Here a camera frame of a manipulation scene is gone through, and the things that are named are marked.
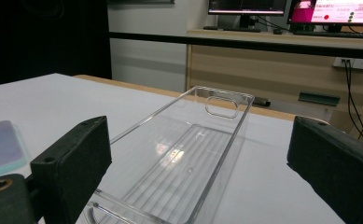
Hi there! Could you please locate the white cabinet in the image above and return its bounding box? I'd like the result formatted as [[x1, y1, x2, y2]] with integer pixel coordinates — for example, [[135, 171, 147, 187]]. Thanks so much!
[[107, 0, 190, 93]]

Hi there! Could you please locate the teal phone case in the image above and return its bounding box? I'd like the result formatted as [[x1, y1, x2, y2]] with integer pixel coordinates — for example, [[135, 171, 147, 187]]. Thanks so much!
[[0, 119, 30, 182]]

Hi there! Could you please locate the black frame bar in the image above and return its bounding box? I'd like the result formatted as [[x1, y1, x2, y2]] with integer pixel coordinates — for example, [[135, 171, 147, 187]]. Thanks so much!
[[108, 31, 363, 61]]

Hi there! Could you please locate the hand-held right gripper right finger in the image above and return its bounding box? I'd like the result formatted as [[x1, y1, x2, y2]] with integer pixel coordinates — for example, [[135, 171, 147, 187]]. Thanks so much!
[[286, 115, 363, 224]]

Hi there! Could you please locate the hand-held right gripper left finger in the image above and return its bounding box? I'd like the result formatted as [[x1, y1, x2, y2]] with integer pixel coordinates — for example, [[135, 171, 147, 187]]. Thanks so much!
[[29, 115, 113, 224]]

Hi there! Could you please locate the light wooden desk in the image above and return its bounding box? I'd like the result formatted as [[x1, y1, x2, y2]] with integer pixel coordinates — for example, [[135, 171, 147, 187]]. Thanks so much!
[[185, 28, 363, 138]]

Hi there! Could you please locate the black curved object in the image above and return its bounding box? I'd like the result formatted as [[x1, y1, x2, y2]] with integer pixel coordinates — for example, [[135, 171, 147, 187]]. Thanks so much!
[[253, 96, 272, 107]]

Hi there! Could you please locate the dark-screen monitor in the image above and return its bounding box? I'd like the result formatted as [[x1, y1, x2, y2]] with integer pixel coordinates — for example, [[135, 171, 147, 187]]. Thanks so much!
[[207, 0, 288, 31]]

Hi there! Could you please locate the black keyboard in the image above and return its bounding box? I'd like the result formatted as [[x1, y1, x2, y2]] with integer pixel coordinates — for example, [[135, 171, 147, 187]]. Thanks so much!
[[202, 25, 261, 34], [292, 30, 363, 40]]

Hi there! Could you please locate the black curtain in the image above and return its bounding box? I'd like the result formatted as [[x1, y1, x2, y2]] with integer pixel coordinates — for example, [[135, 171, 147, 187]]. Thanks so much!
[[0, 0, 112, 89]]

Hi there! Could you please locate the white power outlet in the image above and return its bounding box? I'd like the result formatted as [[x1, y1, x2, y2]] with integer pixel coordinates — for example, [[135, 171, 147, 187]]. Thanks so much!
[[332, 56, 363, 71]]

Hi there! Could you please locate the clear plastic tray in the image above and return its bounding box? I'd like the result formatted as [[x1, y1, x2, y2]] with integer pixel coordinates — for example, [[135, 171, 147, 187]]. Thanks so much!
[[76, 85, 256, 224]]

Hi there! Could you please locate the grey drawer handle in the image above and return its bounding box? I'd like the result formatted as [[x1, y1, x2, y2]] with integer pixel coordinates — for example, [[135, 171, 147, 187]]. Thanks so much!
[[298, 91, 342, 107]]

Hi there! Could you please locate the pink-screen monitor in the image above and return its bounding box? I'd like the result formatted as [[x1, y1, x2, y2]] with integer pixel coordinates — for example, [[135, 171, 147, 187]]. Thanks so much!
[[286, 0, 363, 33]]

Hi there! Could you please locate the bundle of black cables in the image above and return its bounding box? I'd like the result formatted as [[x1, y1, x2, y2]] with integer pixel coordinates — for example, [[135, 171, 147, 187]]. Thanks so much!
[[342, 60, 363, 147]]

